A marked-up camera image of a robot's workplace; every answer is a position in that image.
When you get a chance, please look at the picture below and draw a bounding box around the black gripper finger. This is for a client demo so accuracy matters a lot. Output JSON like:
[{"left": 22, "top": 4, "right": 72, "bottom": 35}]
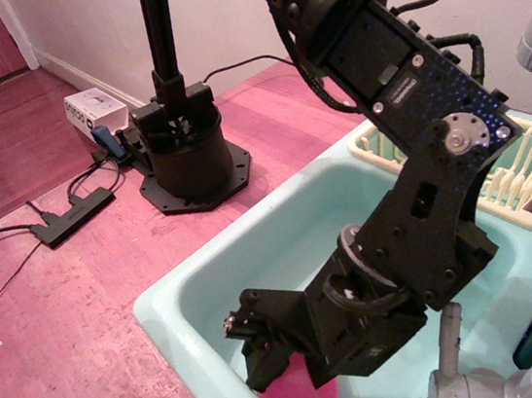
[
  {"left": 242, "top": 338, "right": 294, "bottom": 392},
  {"left": 304, "top": 355, "right": 338, "bottom": 388}
]

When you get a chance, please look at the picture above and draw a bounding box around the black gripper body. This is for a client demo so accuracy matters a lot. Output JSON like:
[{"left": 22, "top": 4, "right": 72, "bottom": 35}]
[{"left": 224, "top": 247, "right": 427, "bottom": 377}]

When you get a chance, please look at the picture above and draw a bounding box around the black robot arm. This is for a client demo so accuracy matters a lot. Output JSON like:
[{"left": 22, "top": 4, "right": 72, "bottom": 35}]
[{"left": 224, "top": 0, "right": 520, "bottom": 391}]

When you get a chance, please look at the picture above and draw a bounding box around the cream dish drying rack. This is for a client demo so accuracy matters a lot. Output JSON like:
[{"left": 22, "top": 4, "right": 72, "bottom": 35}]
[{"left": 347, "top": 111, "right": 532, "bottom": 231}]

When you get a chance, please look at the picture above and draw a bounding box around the black usb hub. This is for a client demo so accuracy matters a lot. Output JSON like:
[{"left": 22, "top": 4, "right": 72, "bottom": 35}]
[{"left": 26, "top": 187, "right": 116, "bottom": 250}]

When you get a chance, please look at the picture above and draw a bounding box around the blue clamp tool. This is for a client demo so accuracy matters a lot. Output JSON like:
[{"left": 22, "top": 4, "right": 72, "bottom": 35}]
[{"left": 90, "top": 126, "right": 129, "bottom": 162}]

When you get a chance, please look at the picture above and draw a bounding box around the white product box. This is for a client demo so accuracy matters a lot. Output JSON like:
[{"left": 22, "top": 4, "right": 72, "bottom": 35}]
[{"left": 63, "top": 88, "right": 129, "bottom": 140}]

